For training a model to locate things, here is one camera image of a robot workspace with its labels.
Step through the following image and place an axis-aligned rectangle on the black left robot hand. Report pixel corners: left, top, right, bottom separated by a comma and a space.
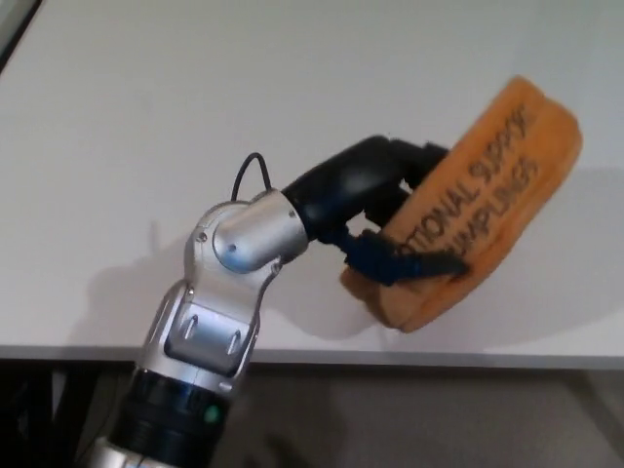
282, 135, 469, 287

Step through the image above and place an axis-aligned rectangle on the black table leg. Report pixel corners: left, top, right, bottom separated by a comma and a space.
46, 370, 98, 468

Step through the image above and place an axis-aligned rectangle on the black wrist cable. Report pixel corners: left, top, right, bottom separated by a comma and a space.
231, 152, 272, 201

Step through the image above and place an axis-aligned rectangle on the black border strip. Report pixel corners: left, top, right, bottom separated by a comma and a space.
0, 0, 45, 74

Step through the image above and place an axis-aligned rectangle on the orange soft plush plate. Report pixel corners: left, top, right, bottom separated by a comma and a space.
339, 75, 584, 334

